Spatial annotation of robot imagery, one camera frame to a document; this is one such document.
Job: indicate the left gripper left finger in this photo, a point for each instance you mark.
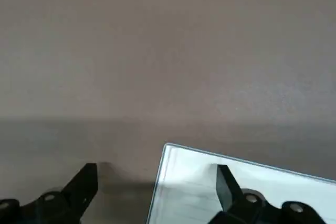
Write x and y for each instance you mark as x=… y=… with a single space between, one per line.
x=78 y=190

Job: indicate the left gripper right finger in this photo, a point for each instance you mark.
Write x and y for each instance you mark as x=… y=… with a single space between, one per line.
x=228 y=190

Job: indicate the cream paper notebook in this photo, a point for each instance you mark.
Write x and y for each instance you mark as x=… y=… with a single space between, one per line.
x=189 y=171

